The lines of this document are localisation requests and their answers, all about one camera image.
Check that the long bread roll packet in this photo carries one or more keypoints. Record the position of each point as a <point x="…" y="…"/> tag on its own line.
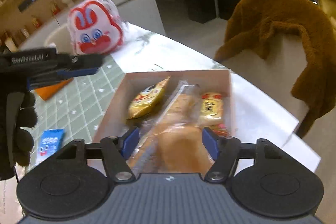
<point x="172" y="141"/>

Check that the yellow rice cracker packet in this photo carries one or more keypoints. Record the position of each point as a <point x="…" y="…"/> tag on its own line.
<point x="211" y="113"/>

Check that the red white rabbit bag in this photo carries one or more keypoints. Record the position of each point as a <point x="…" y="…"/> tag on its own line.
<point x="95" y="26"/>

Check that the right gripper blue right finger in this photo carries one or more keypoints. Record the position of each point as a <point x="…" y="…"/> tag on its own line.
<point x="224" y="150"/>

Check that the black gloved left hand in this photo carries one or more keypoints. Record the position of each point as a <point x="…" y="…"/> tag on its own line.
<point x="17" y="114"/>

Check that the pink cardboard box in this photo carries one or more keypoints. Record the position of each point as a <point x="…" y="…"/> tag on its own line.
<point x="116" y="121"/>

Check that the blue cartoon snack packet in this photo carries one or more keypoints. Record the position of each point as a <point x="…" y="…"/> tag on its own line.
<point x="50" y="142"/>

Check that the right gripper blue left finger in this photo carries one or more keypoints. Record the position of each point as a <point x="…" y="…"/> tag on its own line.
<point x="115" y="152"/>

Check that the green grid tablecloth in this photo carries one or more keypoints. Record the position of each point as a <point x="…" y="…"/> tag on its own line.
<point x="78" y="108"/>

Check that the brown fuzzy blanket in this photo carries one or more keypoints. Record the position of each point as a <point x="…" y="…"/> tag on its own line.
<point x="257" y="25"/>

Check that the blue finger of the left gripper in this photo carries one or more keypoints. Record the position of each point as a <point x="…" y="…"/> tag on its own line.
<point x="55" y="77"/>

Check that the orange tissue box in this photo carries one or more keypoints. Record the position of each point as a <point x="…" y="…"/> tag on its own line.
<point x="47" y="92"/>

